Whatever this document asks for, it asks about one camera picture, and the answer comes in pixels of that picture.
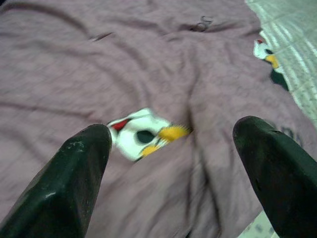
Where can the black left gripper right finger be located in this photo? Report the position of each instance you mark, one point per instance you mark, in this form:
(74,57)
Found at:
(284,178)

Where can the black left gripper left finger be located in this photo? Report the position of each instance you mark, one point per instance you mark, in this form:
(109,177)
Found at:
(57,188)

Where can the pink blanket with penguin prints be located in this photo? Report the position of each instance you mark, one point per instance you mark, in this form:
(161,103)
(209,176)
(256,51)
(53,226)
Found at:
(99,62)

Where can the grey quilted mattress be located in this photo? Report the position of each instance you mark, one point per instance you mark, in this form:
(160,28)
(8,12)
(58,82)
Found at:
(297,24)

